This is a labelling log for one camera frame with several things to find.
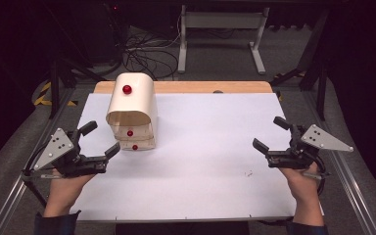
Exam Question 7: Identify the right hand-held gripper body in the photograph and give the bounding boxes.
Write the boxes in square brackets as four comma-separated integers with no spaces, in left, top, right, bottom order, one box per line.
[266,123,354,170]

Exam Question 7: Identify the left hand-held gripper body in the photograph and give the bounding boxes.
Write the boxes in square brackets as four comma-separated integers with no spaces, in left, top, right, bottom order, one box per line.
[31,127,109,179]

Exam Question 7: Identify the clear low drawer red knob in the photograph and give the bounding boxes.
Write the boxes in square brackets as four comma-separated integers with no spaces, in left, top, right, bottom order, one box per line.
[118,138,157,152]

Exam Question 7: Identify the cream bread box with red knobs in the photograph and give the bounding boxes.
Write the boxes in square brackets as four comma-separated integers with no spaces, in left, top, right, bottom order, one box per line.
[106,71,160,152]

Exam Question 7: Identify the person's left hand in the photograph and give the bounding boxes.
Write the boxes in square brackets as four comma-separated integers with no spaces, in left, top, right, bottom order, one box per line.
[49,169,96,201]

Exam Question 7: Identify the person's right hand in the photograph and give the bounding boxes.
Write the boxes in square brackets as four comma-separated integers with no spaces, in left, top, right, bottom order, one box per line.
[278,161,321,201]

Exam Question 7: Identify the clear tall drawer red knob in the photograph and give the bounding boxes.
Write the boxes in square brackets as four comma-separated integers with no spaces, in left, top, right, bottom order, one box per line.
[109,122,155,142]

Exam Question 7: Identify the black metal stand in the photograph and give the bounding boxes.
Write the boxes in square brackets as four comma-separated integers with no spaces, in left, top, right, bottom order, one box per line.
[47,55,110,120]
[269,9,330,121]

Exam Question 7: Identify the yellow black hazard tape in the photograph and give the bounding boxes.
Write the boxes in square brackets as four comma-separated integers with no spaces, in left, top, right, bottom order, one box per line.
[33,81,79,108]

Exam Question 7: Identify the white table cover sheet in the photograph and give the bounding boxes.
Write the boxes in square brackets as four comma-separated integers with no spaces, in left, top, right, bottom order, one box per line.
[70,92,325,223]

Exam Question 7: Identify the black equipment case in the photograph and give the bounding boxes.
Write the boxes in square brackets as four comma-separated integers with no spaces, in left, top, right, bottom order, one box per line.
[74,0,125,67]

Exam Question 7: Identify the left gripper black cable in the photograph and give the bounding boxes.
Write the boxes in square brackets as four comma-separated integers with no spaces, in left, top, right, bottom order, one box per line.
[22,143,48,208]

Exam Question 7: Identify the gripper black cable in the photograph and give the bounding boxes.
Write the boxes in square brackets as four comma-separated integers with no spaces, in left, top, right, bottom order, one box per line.
[22,143,48,208]
[312,153,328,197]

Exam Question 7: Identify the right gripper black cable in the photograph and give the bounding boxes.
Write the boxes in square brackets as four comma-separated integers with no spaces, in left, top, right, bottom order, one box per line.
[312,153,328,197]

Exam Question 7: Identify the aluminium rail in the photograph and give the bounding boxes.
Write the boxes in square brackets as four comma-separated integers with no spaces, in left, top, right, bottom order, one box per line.
[302,91,376,235]
[0,87,76,235]

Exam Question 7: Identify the tangle of floor cables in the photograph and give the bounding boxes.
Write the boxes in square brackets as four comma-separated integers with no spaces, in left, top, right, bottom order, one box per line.
[121,13,181,81]

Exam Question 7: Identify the white metal stand frame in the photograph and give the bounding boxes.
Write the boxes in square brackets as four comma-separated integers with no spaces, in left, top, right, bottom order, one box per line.
[177,4,270,75]

